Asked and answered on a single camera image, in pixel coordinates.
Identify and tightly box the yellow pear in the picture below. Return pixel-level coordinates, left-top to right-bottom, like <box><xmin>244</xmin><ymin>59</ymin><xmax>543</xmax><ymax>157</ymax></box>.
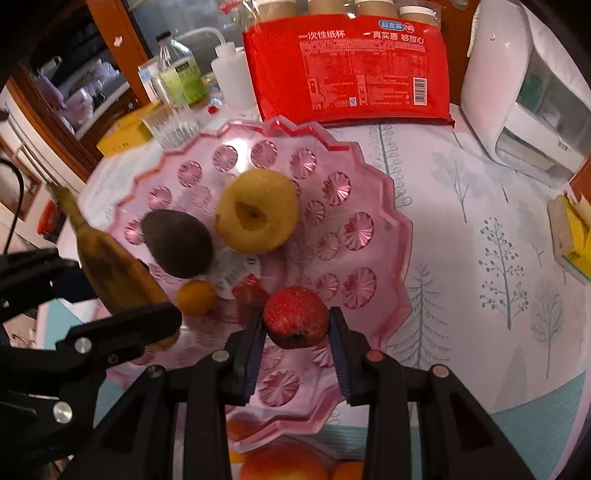
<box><xmin>215</xmin><ymin>168</ymin><xmax>301</xmax><ymax>254</ymax></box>

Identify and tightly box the clear glass tumbler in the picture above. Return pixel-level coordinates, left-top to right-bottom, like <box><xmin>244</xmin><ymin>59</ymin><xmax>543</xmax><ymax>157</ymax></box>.
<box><xmin>141</xmin><ymin>104</ymin><xmax>200</xmax><ymax>149</ymax></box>

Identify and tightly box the teal ribbed table mat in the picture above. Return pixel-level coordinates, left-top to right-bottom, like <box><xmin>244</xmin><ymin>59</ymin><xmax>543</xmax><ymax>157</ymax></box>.
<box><xmin>34</xmin><ymin>300</ymin><xmax>589</xmax><ymax>480</ymax></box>

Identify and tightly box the wooden kitchen cabinet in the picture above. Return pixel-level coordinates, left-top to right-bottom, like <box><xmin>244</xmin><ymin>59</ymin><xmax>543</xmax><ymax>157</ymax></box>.
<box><xmin>4</xmin><ymin>65</ymin><xmax>139</xmax><ymax>181</ymax></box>

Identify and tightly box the white carton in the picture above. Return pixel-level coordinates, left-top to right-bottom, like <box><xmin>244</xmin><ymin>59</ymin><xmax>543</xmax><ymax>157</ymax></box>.
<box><xmin>137</xmin><ymin>60</ymin><xmax>162</xmax><ymax>104</ymax></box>

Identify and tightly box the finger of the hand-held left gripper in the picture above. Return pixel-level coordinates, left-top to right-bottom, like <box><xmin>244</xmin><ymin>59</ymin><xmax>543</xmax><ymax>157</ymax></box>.
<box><xmin>0</xmin><ymin>248</ymin><xmax>100</xmax><ymax>308</ymax></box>
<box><xmin>0</xmin><ymin>302</ymin><xmax>183</xmax><ymax>435</ymax></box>

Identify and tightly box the dark avocado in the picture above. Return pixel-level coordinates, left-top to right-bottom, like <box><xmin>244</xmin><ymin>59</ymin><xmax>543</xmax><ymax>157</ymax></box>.
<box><xmin>141</xmin><ymin>209</ymin><xmax>214</xmax><ymax>280</ymax></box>

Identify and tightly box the pink glass fruit bowl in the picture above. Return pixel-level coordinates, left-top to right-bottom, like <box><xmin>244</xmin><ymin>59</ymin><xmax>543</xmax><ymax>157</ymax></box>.
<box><xmin>76</xmin><ymin>116</ymin><xmax>414</xmax><ymax>455</ymax></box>

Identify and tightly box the white squeeze wash bottle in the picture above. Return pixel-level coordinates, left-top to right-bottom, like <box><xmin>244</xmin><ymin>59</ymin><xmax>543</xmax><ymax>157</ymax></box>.
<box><xmin>175</xmin><ymin>25</ymin><xmax>257</xmax><ymax>109</ymax></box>

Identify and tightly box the small clear glass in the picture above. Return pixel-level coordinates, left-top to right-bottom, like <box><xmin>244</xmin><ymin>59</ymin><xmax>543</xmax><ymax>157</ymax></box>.
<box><xmin>205</xmin><ymin>71</ymin><xmax>227</xmax><ymax>112</ymax></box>

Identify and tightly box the black cable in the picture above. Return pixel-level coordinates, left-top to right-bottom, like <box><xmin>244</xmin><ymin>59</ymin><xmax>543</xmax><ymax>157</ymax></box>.
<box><xmin>0</xmin><ymin>159</ymin><xmax>26</xmax><ymax>252</ymax></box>

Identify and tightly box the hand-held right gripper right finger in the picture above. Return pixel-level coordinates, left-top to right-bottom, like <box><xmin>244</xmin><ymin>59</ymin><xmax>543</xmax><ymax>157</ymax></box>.
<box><xmin>327</xmin><ymin>305</ymin><xmax>536</xmax><ymax>480</ymax></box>

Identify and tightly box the red yellow apple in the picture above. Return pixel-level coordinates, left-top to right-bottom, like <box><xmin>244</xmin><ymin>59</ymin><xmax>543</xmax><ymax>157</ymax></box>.
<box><xmin>238</xmin><ymin>440</ymin><xmax>331</xmax><ymax>480</ymax></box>

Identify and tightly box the small red fruit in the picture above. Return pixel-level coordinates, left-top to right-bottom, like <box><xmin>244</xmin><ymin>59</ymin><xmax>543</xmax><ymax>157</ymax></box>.
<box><xmin>231</xmin><ymin>274</ymin><xmax>271</xmax><ymax>315</ymax></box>
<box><xmin>262</xmin><ymin>285</ymin><xmax>331</xmax><ymax>350</ymax></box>

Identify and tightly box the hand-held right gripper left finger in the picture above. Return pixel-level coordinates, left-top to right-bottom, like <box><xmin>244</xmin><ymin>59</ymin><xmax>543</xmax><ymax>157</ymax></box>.
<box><xmin>69</xmin><ymin>305</ymin><xmax>269</xmax><ymax>480</ymax></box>

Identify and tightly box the white cloth cover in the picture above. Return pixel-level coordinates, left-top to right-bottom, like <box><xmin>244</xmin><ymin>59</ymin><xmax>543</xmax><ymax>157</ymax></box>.
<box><xmin>480</xmin><ymin>0</ymin><xmax>591</xmax><ymax>116</ymax></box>

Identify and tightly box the clear bottle green label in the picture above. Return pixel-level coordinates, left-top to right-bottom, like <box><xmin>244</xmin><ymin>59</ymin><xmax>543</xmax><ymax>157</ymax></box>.
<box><xmin>157</xmin><ymin>32</ymin><xmax>208</xmax><ymax>109</ymax></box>

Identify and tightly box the yellow tissue pack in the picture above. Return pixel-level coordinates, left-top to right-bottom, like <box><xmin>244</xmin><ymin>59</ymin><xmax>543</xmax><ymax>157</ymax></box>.
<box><xmin>547</xmin><ymin>191</ymin><xmax>591</xmax><ymax>284</ymax></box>

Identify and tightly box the yellow cardboard box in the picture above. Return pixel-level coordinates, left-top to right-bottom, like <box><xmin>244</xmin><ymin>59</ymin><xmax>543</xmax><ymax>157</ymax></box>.
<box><xmin>95</xmin><ymin>104</ymin><xmax>162</xmax><ymax>158</ymax></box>

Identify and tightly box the red lid container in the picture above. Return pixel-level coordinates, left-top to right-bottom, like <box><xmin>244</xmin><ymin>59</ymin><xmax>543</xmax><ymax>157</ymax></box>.
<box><xmin>37</xmin><ymin>200</ymin><xmax>70</xmax><ymax>243</ymax></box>

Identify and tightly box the red paper cup package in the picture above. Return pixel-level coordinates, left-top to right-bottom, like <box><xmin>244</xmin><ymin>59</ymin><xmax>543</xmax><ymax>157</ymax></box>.
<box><xmin>242</xmin><ymin>17</ymin><xmax>455</xmax><ymax>129</ymax></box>

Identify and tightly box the spotted yellow banana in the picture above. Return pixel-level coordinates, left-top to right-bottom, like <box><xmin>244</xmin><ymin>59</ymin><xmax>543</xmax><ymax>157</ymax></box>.
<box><xmin>46</xmin><ymin>184</ymin><xmax>181</xmax><ymax>352</ymax></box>

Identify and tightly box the white countertop appliance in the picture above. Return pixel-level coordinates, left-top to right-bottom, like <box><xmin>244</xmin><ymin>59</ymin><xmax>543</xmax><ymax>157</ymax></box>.
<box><xmin>460</xmin><ymin>0</ymin><xmax>591</xmax><ymax>188</ymax></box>

